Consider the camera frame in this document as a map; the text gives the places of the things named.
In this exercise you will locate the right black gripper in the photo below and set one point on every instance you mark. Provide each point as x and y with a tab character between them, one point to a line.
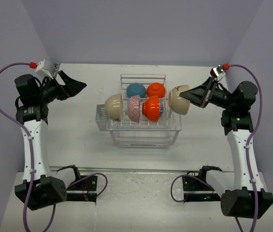
200	95

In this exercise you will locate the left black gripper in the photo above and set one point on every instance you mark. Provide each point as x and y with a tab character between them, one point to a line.
71	87

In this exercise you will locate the large orange ceramic bowl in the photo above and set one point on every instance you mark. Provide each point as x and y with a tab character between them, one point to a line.
150	108

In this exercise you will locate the pink floral ceramic bowl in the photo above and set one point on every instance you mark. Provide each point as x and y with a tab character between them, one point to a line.
132	108

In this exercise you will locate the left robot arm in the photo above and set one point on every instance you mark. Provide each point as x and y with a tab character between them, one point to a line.
40	187

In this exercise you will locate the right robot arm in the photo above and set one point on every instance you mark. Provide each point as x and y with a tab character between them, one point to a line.
246	196

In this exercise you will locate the blue white patterned bowl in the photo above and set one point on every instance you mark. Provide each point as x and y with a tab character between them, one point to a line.
161	109

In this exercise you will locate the small orange plastic bowl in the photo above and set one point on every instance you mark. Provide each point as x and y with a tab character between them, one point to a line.
156	89

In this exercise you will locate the clear plastic cutlery holder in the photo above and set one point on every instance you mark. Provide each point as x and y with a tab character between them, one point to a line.
101	118

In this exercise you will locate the blue plastic bowl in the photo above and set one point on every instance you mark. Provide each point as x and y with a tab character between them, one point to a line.
136	89

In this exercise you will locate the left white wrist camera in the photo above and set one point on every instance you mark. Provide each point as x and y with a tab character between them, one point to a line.
45	68

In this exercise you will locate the white wire dish rack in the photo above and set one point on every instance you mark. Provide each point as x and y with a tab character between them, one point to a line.
145	134

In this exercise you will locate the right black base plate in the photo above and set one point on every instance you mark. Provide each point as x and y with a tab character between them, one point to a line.
195	191

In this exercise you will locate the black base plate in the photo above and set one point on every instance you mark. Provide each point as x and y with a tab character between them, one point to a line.
84	191
195	191

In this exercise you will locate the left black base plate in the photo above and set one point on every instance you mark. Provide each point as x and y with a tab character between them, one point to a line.
84	191

